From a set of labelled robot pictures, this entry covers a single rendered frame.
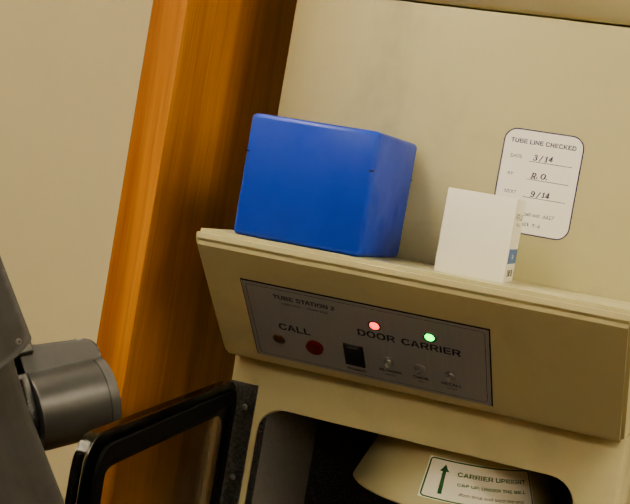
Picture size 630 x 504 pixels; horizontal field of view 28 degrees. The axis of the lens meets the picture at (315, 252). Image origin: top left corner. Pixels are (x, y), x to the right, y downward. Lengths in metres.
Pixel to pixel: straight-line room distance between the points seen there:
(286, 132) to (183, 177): 0.13
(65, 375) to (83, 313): 0.71
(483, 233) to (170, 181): 0.26
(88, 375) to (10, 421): 0.30
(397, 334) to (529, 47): 0.24
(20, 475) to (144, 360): 0.41
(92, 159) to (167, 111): 0.64
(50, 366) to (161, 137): 0.20
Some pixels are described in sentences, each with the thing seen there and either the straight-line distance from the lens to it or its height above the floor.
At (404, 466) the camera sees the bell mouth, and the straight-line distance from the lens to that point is 1.03.
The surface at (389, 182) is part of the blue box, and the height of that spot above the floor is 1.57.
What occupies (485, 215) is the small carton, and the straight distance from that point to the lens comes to 0.89.
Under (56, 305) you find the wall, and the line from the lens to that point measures 1.62.
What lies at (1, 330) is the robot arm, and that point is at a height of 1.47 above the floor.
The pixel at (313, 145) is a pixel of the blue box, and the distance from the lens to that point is 0.90.
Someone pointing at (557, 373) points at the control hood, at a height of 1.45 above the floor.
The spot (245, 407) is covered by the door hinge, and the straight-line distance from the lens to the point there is 1.04.
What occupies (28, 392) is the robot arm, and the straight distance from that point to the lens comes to 0.89.
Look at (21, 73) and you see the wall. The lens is 1.67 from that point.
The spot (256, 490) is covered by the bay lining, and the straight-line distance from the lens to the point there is 1.05.
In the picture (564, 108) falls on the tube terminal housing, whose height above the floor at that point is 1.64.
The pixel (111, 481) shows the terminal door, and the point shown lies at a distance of 0.79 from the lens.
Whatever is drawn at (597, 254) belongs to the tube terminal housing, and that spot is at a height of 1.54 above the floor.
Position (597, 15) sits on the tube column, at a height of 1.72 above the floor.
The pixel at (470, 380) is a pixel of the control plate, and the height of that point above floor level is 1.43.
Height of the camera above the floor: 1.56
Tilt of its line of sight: 3 degrees down
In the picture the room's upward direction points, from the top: 10 degrees clockwise
